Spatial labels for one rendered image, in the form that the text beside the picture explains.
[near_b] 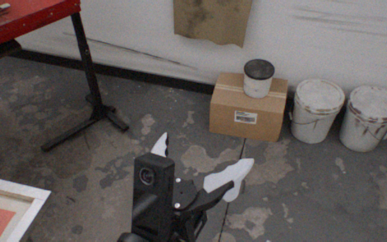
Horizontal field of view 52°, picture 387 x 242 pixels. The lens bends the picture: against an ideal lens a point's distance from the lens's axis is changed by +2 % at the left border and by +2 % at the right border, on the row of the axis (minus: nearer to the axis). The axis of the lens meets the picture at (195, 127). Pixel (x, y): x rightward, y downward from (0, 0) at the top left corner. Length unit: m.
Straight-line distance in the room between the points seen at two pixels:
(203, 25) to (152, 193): 2.34
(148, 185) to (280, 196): 2.16
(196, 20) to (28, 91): 1.52
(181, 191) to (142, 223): 0.07
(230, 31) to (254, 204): 1.16
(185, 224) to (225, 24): 2.25
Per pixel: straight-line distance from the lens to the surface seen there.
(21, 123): 3.22
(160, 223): 0.49
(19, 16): 2.14
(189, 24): 2.76
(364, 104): 2.80
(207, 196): 0.53
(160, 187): 0.47
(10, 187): 1.52
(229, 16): 2.68
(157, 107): 3.09
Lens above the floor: 2.13
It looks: 47 degrees down
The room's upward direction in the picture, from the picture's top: straight up
